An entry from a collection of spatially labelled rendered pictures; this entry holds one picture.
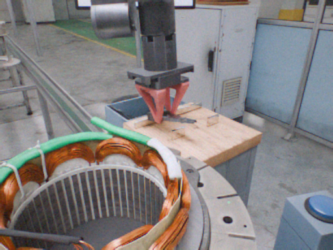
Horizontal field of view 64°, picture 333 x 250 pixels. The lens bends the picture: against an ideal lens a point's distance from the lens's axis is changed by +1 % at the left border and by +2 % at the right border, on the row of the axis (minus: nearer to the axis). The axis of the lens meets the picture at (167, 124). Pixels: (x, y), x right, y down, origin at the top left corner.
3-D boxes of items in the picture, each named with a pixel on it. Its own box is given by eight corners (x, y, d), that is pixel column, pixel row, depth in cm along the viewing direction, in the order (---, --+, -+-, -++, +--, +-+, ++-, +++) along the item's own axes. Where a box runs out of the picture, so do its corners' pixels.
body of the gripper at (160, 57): (127, 81, 46) (121, 36, 43) (172, 69, 52) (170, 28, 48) (148, 88, 41) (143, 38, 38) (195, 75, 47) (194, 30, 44)
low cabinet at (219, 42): (246, 122, 296) (264, 4, 243) (209, 136, 268) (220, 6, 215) (188, 96, 371) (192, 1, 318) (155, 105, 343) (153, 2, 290)
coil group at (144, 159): (136, 174, 33) (134, 145, 31) (147, 168, 34) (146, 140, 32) (169, 200, 29) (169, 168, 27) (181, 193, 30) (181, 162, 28)
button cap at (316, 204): (323, 222, 35) (325, 217, 34) (302, 201, 38) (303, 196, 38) (348, 217, 36) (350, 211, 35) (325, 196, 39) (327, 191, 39)
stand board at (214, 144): (123, 133, 55) (122, 122, 54) (190, 111, 66) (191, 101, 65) (186, 181, 41) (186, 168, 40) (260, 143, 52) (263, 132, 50)
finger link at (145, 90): (138, 121, 50) (132, 71, 46) (167, 111, 54) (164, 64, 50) (159, 132, 45) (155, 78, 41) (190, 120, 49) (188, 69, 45)
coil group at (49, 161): (43, 181, 32) (35, 150, 30) (91, 161, 35) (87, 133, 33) (48, 188, 30) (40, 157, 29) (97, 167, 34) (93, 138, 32)
